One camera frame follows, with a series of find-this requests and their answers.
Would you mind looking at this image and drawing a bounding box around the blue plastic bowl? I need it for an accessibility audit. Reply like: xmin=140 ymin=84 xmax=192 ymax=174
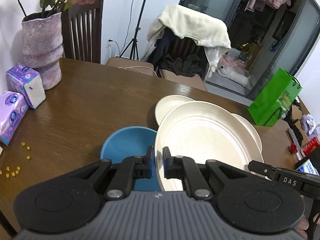
xmin=100 ymin=126 xmax=161 ymax=192

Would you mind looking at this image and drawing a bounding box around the cream plate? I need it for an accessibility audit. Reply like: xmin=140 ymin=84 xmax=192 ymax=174
xmin=232 ymin=113 xmax=263 ymax=153
xmin=155 ymin=95 xmax=193 ymax=125
xmin=155 ymin=101 xmax=264 ymax=191

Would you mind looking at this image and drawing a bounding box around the person's right hand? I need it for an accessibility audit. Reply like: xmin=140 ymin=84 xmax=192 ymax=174
xmin=297 ymin=216 xmax=309 ymax=239

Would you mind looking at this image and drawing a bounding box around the blue Manhua tissue box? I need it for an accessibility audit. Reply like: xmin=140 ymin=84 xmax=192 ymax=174
xmin=295 ymin=151 xmax=319 ymax=176

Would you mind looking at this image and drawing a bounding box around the small red flower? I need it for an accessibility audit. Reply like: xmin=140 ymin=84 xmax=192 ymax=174
xmin=288 ymin=143 xmax=298 ymax=154

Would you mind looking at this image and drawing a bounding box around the red label plastic bottle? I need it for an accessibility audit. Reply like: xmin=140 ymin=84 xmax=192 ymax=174
xmin=300 ymin=137 xmax=320 ymax=157

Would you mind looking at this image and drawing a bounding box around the green paper shopping bag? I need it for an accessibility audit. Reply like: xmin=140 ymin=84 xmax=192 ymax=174
xmin=248 ymin=68 xmax=302 ymax=127

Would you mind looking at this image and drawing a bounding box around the white plush toy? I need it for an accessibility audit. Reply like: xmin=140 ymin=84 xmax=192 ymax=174
xmin=217 ymin=66 xmax=250 ymax=87

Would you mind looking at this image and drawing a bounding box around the studio light on tripod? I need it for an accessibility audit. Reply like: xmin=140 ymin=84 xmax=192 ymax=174
xmin=119 ymin=0 xmax=146 ymax=61

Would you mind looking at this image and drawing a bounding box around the chair with cream blanket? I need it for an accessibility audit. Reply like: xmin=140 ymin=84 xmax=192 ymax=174
xmin=141 ymin=4 xmax=231 ymax=80

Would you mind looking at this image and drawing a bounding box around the purple tissue pack front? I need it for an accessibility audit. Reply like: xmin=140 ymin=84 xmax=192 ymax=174
xmin=0 ymin=91 xmax=29 ymax=146

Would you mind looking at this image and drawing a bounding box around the purple tissue pack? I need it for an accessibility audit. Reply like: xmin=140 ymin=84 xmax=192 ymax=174
xmin=6 ymin=63 xmax=46 ymax=109
xmin=0 ymin=91 xmax=29 ymax=146

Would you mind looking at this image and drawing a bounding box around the purple tissue pack rear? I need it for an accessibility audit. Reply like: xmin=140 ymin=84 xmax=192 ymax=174
xmin=6 ymin=63 xmax=46 ymax=109

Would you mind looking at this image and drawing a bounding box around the dark wooden chair left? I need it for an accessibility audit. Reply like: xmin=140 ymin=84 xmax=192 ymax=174
xmin=61 ymin=0 xmax=104 ymax=63

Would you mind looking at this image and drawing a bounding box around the purple textured vase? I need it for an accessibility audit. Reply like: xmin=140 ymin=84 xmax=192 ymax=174
xmin=22 ymin=11 xmax=64 ymax=90

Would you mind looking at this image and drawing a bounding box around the black sliding glass door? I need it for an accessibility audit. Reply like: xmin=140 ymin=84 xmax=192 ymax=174
xmin=180 ymin=0 xmax=319 ymax=99

